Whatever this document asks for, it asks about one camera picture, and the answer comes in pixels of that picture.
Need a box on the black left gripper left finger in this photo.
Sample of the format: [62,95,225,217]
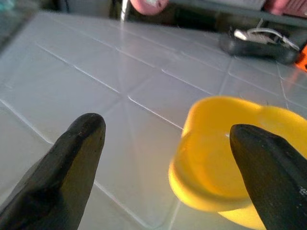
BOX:
[0,113,106,230]

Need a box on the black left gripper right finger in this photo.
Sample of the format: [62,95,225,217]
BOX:
[229,124,307,230]

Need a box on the yellow plastic cup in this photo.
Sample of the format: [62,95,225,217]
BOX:
[168,95,307,230]

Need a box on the orange object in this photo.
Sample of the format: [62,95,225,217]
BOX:
[295,44,307,72]

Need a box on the black tray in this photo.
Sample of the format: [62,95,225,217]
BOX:
[219,33,300,65]

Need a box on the silver metal cutlery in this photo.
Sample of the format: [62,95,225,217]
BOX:
[234,23,300,51]

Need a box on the white metal pole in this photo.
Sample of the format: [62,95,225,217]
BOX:
[119,0,130,22]

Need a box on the pink round object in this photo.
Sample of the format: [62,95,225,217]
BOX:
[130,0,169,16]

